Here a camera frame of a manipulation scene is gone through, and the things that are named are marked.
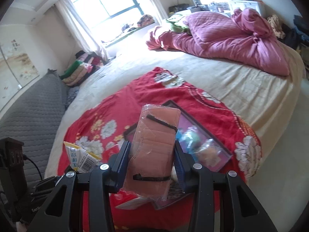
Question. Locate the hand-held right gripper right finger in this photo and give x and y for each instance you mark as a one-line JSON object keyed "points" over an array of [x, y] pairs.
{"points": [[179, 169]]}

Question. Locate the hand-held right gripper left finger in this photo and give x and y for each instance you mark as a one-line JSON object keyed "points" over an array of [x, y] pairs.
{"points": [[123, 164]]}

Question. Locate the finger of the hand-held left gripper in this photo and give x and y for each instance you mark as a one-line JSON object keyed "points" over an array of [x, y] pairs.
{"points": [[43, 186]]}

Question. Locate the pink face mask pack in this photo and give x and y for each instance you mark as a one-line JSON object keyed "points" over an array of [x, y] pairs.
{"points": [[152, 149]]}

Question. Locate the clear bag with peach item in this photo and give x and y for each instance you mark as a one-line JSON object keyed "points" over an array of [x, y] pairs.
{"points": [[210, 153]]}

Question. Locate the clear bag with green cloth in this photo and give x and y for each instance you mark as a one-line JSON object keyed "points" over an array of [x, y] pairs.
{"points": [[190, 136]]}

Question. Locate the white wipes pack yellow corner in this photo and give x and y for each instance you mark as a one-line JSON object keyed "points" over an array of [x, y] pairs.
{"points": [[82, 158]]}

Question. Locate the red gift box pink interior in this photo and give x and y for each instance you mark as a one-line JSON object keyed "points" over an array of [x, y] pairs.
{"points": [[193, 123]]}

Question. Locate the grey quilted headboard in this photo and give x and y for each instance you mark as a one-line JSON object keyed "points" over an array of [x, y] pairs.
{"points": [[31, 116]]}

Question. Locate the red floral blanket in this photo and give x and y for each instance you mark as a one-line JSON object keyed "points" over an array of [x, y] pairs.
{"points": [[135, 94]]}

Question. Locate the dark patterned pillow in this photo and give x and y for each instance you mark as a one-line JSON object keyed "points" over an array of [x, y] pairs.
{"points": [[72, 95]]}

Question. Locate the beige bed sheet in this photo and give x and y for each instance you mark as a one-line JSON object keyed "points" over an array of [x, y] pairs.
{"points": [[241, 89]]}

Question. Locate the stack of folded clothes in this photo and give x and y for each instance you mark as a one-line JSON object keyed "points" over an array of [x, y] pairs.
{"points": [[77, 73]]}

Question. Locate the pink quilt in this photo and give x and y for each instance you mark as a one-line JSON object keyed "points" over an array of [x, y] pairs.
{"points": [[217, 41]]}

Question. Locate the white curtain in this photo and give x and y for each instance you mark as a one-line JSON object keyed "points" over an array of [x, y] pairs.
{"points": [[154, 0], [79, 29]]}

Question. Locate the green cloth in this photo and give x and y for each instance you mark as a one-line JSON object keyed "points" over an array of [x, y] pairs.
{"points": [[177, 25]]}

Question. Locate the dark floral cushion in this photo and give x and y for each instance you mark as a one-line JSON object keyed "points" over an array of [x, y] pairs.
{"points": [[144, 19]]}

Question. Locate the black device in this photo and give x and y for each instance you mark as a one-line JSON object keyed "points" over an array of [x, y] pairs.
{"points": [[178, 8]]}

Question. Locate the window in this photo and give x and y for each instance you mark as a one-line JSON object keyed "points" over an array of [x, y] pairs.
{"points": [[108, 2]]}

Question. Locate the yellow patterned cloth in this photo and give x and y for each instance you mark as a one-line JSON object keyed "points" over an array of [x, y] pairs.
{"points": [[275, 24]]}

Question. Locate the white dresser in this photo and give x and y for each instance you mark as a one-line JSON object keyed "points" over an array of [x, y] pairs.
{"points": [[243, 6]]}

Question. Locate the dark blue clothes pile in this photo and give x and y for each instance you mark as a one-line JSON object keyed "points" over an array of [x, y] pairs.
{"points": [[299, 31]]}

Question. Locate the wall poster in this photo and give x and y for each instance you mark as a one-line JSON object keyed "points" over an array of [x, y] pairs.
{"points": [[17, 67]]}

